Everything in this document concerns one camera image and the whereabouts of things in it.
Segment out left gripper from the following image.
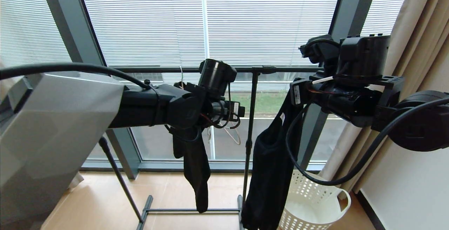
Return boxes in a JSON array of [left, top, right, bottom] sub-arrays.
[[219, 100, 246, 119]]

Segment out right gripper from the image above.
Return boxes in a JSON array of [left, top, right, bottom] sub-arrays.
[[289, 78, 380, 128]]

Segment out black shorts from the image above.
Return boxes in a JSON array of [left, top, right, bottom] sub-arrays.
[[172, 126, 212, 213]]

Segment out black clothes rack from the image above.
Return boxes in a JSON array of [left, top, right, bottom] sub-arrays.
[[98, 66, 325, 230]]

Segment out white laundry basket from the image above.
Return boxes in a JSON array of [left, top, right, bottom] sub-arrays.
[[279, 170, 351, 230]]

